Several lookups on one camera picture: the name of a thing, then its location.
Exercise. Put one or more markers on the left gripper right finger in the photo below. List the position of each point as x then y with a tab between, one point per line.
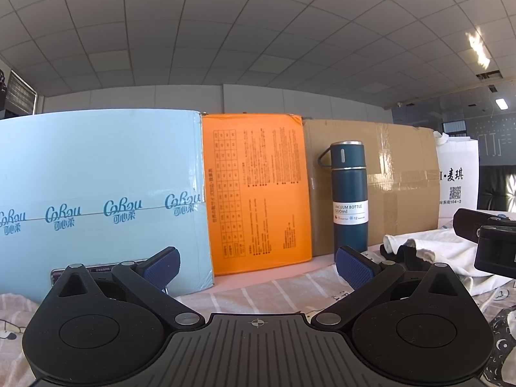
371	284

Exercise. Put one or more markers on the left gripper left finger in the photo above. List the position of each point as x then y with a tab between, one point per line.
143	284

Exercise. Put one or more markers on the black tufted headboard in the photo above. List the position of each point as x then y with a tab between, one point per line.
497	188

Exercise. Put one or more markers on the black garment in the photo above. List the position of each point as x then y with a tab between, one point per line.
406	256

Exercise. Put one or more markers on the white folded garment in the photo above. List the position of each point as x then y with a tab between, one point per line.
445	246

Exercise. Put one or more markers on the white shopping bag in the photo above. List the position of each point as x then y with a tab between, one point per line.
458	160

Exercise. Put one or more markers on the smartphone playing video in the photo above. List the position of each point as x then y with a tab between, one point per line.
103	268

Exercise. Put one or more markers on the brown cardboard box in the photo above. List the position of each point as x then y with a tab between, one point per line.
402	178

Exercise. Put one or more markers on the light blue Cobou box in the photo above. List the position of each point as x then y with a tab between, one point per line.
98	187

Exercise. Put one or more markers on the dark blue vacuum bottle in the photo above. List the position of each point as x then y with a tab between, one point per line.
350	208

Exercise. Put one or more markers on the orange cardboard box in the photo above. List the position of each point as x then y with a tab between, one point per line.
257	191

